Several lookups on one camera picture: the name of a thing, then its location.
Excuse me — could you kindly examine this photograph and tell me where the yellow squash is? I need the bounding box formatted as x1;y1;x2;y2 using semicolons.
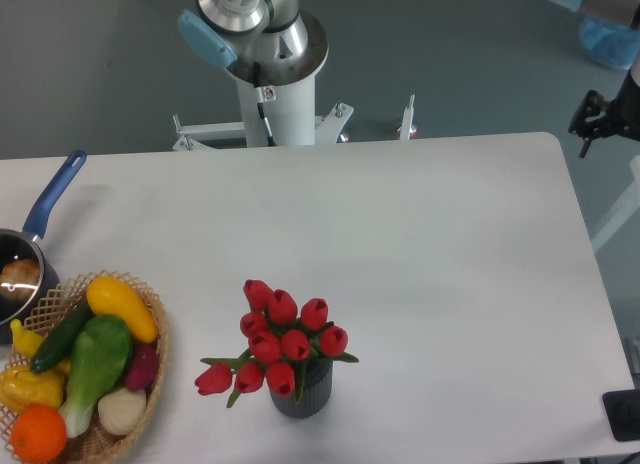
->
86;275;159;344

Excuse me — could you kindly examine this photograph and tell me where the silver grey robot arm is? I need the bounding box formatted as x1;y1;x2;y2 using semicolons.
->
174;0;639;157

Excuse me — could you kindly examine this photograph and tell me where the white garlic bulb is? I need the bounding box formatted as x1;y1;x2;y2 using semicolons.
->
98;387;146;436

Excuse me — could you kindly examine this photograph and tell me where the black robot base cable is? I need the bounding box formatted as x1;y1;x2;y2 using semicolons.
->
251;62;277;147

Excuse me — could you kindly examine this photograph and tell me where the dark green cucumber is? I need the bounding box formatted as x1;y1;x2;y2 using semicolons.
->
30;300;94;373

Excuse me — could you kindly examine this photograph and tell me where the red tulip bouquet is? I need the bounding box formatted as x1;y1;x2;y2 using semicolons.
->
194;279;359;408

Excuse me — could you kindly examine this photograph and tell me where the browned bread in pan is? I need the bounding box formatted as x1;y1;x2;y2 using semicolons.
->
1;259;40;302

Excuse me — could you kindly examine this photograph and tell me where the orange fruit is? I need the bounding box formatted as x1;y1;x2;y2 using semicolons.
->
10;405;67;463

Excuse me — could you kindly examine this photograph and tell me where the yellow banana pepper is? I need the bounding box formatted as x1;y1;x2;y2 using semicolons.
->
10;319;45;359

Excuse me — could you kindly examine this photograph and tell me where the green bok choy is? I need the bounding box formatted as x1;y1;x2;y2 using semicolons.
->
59;315;132;439

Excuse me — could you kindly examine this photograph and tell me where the black device at table edge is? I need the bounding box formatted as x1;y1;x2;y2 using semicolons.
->
602;389;640;442

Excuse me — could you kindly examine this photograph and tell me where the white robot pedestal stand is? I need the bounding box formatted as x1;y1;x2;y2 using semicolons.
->
172;76;417;153

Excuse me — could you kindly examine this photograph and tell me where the dark grey ribbed vase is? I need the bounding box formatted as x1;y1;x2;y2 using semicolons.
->
267;360;333;419

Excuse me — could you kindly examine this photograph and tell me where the yellow gourd pumpkin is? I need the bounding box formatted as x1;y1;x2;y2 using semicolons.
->
1;365;66;414

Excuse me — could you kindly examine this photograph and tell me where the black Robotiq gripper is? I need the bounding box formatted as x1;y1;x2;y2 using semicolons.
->
568;72;639;158

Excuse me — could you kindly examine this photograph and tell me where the woven wicker basket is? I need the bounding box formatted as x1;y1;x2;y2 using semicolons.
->
1;271;168;463

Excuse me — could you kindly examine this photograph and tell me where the blue handled saucepan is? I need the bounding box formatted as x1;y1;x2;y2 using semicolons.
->
1;150;87;345

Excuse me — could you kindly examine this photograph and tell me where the white frame leg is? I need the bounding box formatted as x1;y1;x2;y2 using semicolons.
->
590;156;639;254

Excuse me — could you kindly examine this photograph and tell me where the purple red radish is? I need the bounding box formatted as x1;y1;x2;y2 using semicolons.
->
123;344;160;391

